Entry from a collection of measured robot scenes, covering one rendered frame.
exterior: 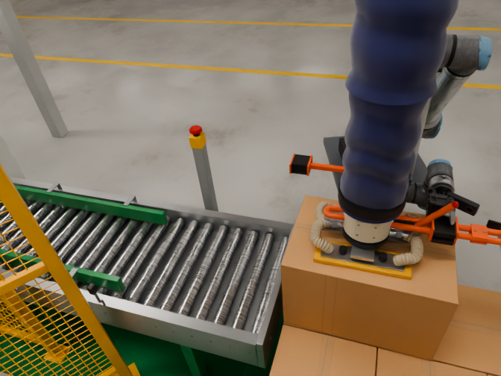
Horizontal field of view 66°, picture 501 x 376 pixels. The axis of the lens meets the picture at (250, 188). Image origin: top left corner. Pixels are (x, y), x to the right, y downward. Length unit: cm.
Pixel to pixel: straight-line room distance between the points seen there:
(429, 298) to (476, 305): 58
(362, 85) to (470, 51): 65
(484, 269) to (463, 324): 102
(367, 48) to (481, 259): 215
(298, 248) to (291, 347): 45
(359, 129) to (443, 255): 65
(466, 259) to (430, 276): 143
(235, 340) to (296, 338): 26
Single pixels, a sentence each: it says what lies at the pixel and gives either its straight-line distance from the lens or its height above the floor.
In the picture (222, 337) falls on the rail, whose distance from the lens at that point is 174.
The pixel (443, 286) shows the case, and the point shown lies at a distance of 150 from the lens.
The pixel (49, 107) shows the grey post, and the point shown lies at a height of 35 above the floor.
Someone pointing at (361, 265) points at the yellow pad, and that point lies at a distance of 146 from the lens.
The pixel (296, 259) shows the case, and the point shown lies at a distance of 148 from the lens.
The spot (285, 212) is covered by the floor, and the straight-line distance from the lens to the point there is 301.
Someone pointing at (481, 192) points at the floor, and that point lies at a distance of 348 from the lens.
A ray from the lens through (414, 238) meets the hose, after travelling 149.
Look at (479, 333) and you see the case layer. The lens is 194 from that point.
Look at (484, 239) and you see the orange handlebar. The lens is 149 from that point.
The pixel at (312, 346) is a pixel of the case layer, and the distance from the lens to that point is 176.
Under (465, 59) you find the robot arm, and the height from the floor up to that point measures 149.
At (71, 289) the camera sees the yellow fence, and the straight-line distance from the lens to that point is 177.
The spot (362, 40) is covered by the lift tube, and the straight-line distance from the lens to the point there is 104.
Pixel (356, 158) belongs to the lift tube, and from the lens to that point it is 120.
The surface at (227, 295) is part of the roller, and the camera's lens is 189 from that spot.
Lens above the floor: 211
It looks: 41 degrees down
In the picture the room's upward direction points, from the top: 6 degrees counter-clockwise
